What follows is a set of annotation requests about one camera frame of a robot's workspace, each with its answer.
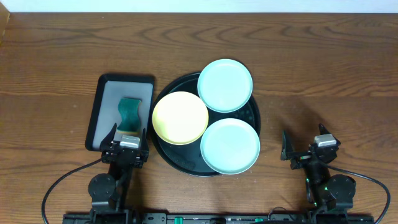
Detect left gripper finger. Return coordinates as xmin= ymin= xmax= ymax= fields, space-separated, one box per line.
xmin=140 ymin=129 xmax=148 ymax=153
xmin=99 ymin=123 xmax=117 ymax=150

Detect green yellow sponge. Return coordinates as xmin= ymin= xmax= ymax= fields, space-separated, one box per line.
xmin=117 ymin=98 xmax=141 ymax=134

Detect yellow plate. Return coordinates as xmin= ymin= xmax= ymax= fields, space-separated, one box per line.
xmin=152 ymin=91 xmax=209 ymax=145

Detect light green plate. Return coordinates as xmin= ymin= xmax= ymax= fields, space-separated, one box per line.
xmin=200 ymin=118 xmax=261 ymax=175
xmin=197 ymin=59 xmax=253 ymax=113

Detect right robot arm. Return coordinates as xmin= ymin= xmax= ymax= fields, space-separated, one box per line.
xmin=280 ymin=124 xmax=356 ymax=223

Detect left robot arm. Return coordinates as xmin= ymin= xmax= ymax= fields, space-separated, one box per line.
xmin=88 ymin=125 xmax=149 ymax=223

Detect rectangular black tray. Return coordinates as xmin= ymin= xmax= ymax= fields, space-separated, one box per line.
xmin=85 ymin=73 xmax=155 ymax=151

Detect left black cable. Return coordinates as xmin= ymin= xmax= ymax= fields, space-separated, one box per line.
xmin=41 ymin=158 xmax=103 ymax=224

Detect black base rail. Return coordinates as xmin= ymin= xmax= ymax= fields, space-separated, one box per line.
xmin=62 ymin=211 xmax=376 ymax=224

